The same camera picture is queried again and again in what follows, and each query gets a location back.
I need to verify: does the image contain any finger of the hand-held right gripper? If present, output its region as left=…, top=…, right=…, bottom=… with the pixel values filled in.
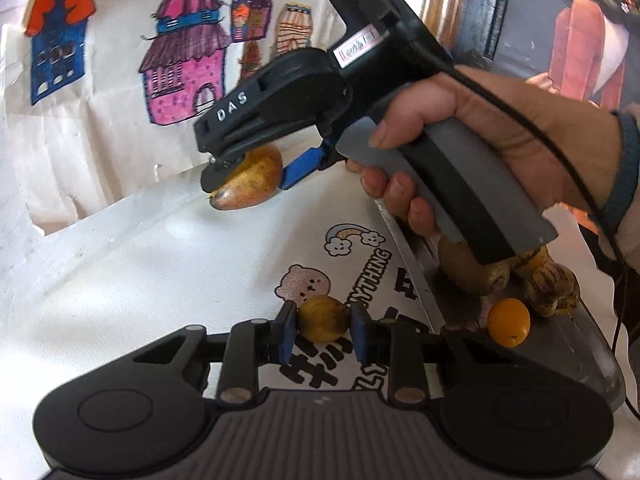
left=201, top=115, right=323, bottom=195
left=279, top=137, right=347, bottom=191

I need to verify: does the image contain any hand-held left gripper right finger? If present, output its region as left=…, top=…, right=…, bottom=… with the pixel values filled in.
left=350, top=305, right=506, bottom=405

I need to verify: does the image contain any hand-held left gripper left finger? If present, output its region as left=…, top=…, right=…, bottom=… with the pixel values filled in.
left=132, top=301, right=298, bottom=406

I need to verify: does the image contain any yellow-red mango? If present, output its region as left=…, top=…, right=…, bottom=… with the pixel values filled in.
left=209, top=145, right=284, bottom=211

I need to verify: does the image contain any small olive round fruit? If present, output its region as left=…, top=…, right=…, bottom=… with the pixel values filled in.
left=298, top=296, right=351, bottom=343

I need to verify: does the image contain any metal baking tray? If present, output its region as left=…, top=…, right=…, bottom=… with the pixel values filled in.
left=372, top=195, right=628, bottom=411

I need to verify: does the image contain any brown kiwi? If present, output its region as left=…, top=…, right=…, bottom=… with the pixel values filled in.
left=437, top=237, right=512, bottom=296

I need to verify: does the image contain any small orange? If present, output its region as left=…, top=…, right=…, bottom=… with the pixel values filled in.
left=487, top=298, right=532, bottom=347

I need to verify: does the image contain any small striped melon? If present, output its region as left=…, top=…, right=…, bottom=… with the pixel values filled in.
left=510, top=246, right=553, bottom=277
left=524, top=264, right=582, bottom=317

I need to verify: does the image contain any person's right forearm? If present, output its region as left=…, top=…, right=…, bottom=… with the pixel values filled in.
left=597, top=110, right=640, bottom=271

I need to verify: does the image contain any person's right hand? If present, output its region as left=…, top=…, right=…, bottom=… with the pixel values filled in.
left=346, top=65, right=621, bottom=238

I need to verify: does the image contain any white printed table sheet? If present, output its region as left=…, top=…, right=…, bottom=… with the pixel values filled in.
left=0, top=155, right=451, bottom=411

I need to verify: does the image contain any houses drawing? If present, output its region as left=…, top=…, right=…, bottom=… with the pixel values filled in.
left=0, top=0, right=351, bottom=238

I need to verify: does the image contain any black board panel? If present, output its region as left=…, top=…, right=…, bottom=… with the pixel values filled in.
left=465, top=0, right=516, bottom=61

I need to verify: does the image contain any black cable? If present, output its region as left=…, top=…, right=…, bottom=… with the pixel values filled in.
left=430, top=50, right=640, bottom=416

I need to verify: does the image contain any orange dress wall poster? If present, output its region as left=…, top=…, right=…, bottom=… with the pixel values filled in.
left=500, top=0, right=640, bottom=111

